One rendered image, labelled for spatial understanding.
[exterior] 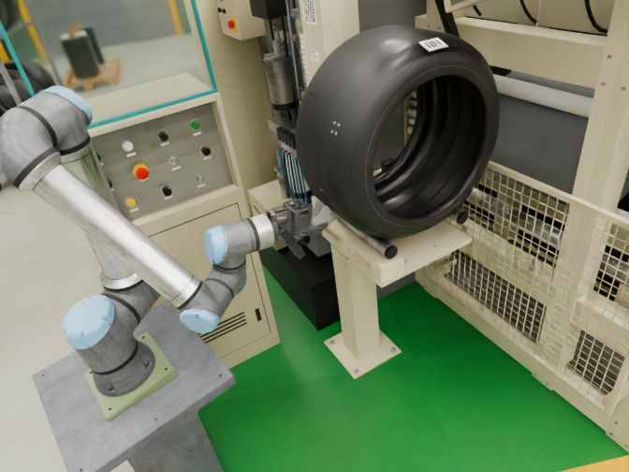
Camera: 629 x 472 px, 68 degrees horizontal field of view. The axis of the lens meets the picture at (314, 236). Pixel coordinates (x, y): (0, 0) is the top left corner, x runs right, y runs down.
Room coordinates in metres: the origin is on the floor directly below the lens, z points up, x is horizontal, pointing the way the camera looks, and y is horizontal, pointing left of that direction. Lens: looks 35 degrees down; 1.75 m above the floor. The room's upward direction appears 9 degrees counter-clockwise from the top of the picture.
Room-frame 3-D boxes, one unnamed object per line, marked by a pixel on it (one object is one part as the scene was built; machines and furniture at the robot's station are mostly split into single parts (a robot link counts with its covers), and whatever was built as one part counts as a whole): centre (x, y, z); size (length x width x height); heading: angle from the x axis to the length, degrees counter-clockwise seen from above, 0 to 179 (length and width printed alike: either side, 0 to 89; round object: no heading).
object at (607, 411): (1.23, -0.67, 0.65); 0.90 x 0.02 x 0.70; 25
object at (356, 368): (1.52, -0.14, 0.01); 0.27 x 0.27 x 0.02; 25
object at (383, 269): (1.24, -0.14, 0.84); 0.36 x 0.09 x 0.06; 25
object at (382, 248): (1.23, -0.14, 0.90); 0.35 x 0.05 x 0.05; 25
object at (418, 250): (1.30, -0.27, 0.80); 0.37 x 0.36 x 0.02; 115
